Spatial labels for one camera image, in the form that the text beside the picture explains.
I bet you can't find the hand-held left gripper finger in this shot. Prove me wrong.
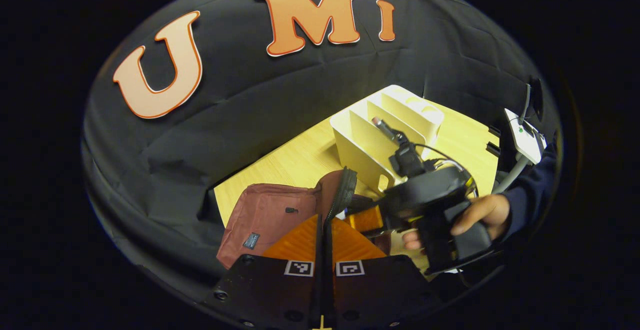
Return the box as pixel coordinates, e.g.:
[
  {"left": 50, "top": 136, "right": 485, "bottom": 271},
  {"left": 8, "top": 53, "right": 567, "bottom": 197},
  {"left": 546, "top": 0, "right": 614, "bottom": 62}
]
[
  {"left": 325, "top": 217, "right": 446, "bottom": 328},
  {"left": 202, "top": 214, "right": 324, "bottom": 328}
]

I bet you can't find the cream bookshelf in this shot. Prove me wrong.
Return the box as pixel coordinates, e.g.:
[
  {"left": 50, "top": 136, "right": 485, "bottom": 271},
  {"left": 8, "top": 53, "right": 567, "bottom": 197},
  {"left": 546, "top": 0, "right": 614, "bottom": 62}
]
[{"left": 330, "top": 85, "right": 445, "bottom": 195}]

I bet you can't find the maroon schoolbag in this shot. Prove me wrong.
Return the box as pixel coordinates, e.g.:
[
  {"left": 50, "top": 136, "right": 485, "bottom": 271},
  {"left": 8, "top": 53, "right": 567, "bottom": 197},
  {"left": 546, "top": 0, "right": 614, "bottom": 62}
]
[{"left": 216, "top": 167, "right": 396, "bottom": 270}]

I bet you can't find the white device box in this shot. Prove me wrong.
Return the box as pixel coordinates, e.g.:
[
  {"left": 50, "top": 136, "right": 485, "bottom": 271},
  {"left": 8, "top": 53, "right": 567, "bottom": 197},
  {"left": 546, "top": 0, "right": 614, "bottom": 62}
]
[{"left": 504, "top": 109, "right": 547, "bottom": 165}]

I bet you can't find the dark metal stand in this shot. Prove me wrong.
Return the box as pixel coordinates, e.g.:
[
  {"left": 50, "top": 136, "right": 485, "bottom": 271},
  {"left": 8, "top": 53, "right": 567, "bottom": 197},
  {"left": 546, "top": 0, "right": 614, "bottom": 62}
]
[{"left": 519, "top": 77, "right": 545, "bottom": 125}]

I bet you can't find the black backdrop cloth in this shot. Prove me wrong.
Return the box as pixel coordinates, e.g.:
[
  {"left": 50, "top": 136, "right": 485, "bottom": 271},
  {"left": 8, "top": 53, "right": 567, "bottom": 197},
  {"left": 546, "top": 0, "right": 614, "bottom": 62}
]
[{"left": 81, "top": 0, "right": 561, "bottom": 290}]

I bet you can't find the grey cable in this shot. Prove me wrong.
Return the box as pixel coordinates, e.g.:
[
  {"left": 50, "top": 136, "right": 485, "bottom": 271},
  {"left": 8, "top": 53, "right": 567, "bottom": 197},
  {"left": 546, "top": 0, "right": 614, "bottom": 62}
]
[{"left": 492, "top": 154, "right": 530, "bottom": 195}]

